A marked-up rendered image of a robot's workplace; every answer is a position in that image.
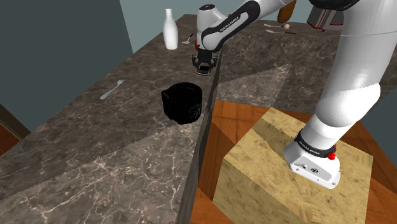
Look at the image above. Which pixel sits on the small red round thing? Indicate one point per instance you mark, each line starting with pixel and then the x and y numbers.
pixel 196 45

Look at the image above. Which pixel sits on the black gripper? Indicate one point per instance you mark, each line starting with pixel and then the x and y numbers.
pixel 204 59

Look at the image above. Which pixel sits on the brown wooden rounded thing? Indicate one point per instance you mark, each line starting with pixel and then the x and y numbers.
pixel 285 14

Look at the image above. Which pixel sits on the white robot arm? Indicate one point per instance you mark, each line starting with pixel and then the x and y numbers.
pixel 356 71

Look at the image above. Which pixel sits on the white bottle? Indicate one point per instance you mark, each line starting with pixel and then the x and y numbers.
pixel 170 32

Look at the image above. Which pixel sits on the grey and red appliance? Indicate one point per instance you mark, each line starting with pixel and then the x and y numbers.
pixel 322 18

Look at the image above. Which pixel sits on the small beige ball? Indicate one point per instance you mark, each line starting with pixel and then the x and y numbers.
pixel 287 26

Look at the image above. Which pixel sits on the wood pattern robot stand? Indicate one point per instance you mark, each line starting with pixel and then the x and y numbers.
pixel 257 173

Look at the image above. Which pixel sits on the black mug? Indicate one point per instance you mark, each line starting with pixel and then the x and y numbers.
pixel 183 102

